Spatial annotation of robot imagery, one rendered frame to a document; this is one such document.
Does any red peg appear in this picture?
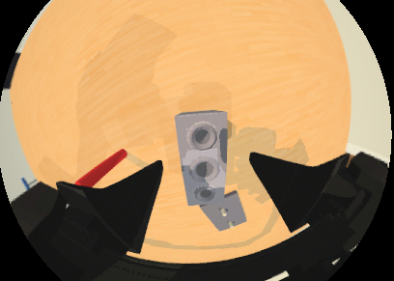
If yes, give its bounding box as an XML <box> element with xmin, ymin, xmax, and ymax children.
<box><xmin>76</xmin><ymin>149</ymin><xmax>127</xmax><ymax>187</ymax></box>

